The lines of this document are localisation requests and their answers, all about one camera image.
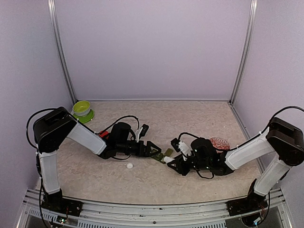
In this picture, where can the red patterned bowl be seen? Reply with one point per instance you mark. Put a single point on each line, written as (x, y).
(220, 143)

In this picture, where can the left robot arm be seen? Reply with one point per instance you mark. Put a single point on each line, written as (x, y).
(54, 127)

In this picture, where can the small white pill bottle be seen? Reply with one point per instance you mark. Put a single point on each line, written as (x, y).
(168, 159)

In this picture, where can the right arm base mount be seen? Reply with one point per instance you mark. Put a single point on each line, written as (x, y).
(244, 205)

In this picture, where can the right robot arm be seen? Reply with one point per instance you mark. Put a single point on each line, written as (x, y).
(279, 136)

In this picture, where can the small white bottle cap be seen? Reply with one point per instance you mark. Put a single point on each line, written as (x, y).
(129, 165)

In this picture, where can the orange pill bottle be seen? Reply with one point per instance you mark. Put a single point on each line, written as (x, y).
(103, 134)

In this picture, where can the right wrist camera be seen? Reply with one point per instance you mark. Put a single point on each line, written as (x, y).
(182, 147)

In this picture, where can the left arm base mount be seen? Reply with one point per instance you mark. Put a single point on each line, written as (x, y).
(65, 206)

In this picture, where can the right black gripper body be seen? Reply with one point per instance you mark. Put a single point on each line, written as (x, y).
(187, 168)

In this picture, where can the green weekly pill organizer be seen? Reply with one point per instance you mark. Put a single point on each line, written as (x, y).
(160, 157)

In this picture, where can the right aluminium frame post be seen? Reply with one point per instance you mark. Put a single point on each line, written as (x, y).
(245, 51)

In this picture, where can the aluminium frame post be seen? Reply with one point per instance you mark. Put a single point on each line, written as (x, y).
(245, 51)
(55, 26)

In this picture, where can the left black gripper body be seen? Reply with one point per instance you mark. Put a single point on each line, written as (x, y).
(138, 151)

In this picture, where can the left aluminium frame post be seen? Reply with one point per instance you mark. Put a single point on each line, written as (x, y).
(55, 26)

